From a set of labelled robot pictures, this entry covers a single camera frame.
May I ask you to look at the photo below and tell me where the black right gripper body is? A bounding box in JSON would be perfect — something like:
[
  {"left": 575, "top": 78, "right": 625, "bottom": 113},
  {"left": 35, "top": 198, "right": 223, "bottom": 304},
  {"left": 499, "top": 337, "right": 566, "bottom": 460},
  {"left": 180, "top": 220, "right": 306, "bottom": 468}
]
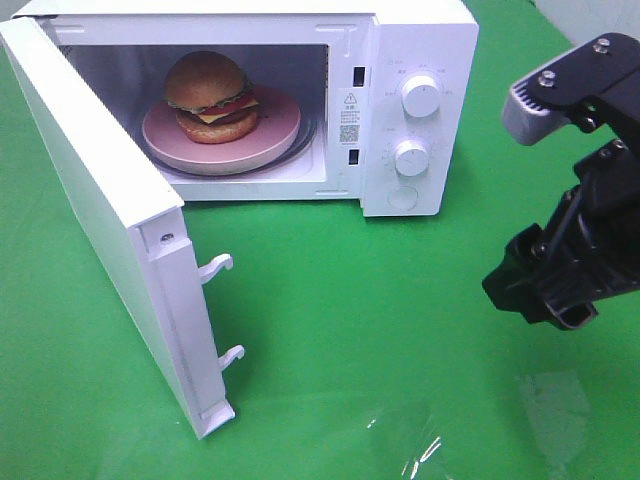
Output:
[{"left": 532, "top": 84, "right": 640, "bottom": 301}]

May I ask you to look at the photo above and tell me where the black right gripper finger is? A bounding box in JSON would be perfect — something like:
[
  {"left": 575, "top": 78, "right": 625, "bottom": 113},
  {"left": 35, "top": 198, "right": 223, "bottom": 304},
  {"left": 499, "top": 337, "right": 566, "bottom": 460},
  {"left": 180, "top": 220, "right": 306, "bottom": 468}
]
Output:
[
  {"left": 482, "top": 224, "right": 598, "bottom": 330},
  {"left": 502, "top": 32, "right": 639, "bottom": 146}
]

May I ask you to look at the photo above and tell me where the pink round plate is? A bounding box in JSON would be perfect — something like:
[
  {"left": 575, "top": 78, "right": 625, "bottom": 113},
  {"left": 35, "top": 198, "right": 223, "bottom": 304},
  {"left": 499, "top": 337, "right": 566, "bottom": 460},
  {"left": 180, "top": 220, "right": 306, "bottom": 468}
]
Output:
[{"left": 142, "top": 86, "right": 302, "bottom": 176}]

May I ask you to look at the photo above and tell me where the burger with sesame bun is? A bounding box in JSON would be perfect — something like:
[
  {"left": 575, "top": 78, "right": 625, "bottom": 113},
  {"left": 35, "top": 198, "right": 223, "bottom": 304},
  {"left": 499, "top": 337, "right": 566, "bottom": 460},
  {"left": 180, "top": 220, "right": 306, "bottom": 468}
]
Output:
[{"left": 164, "top": 51, "right": 258, "bottom": 144}]

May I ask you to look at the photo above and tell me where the white microwave oven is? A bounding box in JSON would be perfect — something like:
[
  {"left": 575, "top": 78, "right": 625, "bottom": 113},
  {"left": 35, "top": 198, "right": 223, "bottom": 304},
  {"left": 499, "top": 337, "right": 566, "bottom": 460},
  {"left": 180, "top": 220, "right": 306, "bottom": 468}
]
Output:
[{"left": 1, "top": 1, "right": 479, "bottom": 437}]

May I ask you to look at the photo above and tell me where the clear plastic tape patch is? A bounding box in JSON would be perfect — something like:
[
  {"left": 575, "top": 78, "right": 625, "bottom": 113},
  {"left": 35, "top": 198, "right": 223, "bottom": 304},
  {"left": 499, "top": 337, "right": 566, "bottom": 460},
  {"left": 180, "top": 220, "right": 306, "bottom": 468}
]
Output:
[{"left": 363, "top": 370, "right": 591, "bottom": 479}]

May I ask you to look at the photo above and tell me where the green table cloth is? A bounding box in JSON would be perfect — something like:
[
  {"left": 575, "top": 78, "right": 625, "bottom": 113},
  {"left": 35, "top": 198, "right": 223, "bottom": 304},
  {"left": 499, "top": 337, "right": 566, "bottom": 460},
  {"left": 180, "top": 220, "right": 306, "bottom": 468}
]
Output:
[{"left": 1, "top": 1, "right": 639, "bottom": 479}]

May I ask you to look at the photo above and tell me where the glass microwave turntable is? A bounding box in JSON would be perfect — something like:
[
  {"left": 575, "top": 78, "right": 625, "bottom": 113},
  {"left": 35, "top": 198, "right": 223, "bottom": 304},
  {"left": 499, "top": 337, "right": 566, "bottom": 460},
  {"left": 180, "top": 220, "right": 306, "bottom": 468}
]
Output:
[{"left": 143, "top": 114, "right": 317, "bottom": 179}]

